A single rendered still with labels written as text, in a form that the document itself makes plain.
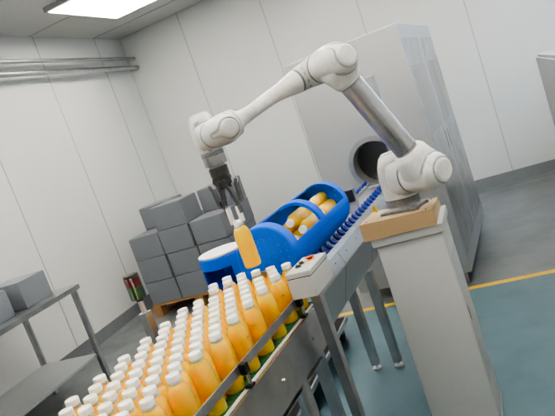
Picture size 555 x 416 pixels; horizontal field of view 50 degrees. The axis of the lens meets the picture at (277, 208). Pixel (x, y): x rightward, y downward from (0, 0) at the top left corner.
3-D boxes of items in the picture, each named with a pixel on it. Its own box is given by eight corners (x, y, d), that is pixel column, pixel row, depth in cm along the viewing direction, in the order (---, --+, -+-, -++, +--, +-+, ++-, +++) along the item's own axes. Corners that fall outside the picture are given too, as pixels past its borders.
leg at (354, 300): (382, 366, 366) (351, 272, 357) (381, 371, 360) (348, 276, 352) (374, 366, 368) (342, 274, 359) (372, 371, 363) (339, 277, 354)
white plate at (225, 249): (204, 250, 360) (205, 252, 360) (192, 263, 333) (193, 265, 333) (246, 237, 355) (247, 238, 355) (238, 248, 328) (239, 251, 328)
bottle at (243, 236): (266, 262, 233) (249, 218, 230) (253, 269, 228) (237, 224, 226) (254, 263, 238) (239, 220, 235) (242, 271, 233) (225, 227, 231)
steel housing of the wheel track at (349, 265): (410, 217, 443) (396, 174, 438) (324, 360, 250) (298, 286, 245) (374, 226, 455) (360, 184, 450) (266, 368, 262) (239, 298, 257)
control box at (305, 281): (334, 275, 230) (325, 251, 228) (318, 295, 212) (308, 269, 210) (310, 280, 234) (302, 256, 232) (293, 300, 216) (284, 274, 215)
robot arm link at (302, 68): (283, 70, 248) (298, 61, 236) (314, 51, 255) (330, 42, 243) (298, 97, 251) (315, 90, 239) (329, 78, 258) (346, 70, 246)
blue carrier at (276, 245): (356, 224, 331) (341, 175, 326) (305, 282, 253) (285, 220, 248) (310, 234, 343) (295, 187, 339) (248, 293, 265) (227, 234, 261)
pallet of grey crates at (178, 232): (274, 269, 694) (239, 174, 677) (250, 295, 620) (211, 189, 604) (188, 290, 738) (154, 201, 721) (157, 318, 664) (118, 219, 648)
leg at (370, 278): (405, 362, 359) (373, 267, 351) (403, 367, 354) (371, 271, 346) (396, 364, 362) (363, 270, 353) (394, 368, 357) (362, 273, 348)
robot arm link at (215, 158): (207, 153, 233) (213, 167, 233) (196, 157, 224) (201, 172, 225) (226, 146, 229) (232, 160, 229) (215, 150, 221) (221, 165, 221)
